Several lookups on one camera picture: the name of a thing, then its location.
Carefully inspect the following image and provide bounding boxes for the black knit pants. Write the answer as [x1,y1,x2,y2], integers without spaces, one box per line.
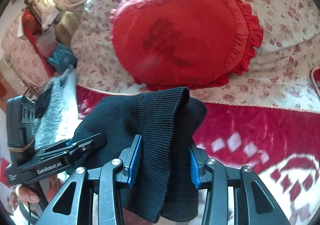
[72,87,207,223]

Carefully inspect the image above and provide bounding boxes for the left hand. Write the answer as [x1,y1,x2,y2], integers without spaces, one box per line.
[16,185,40,205]

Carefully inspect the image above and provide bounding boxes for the grey fleece blanket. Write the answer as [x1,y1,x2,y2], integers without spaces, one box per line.
[34,65,81,149]

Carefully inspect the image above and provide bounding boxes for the red white plush blanket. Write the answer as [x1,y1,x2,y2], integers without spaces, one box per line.
[75,67,320,225]

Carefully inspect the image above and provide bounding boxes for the teal bag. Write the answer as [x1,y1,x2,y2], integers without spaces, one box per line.
[47,42,78,74]

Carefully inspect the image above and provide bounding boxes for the beige curtain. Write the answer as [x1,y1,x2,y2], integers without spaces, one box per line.
[21,0,89,45]

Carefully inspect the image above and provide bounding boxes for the floral cream bedsheet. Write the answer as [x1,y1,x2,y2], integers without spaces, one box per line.
[71,0,319,112]

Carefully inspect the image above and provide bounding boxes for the red heart pillow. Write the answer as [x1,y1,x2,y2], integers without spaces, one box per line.
[110,0,264,90]

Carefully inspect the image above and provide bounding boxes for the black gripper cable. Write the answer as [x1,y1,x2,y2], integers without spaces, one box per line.
[26,202,33,225]

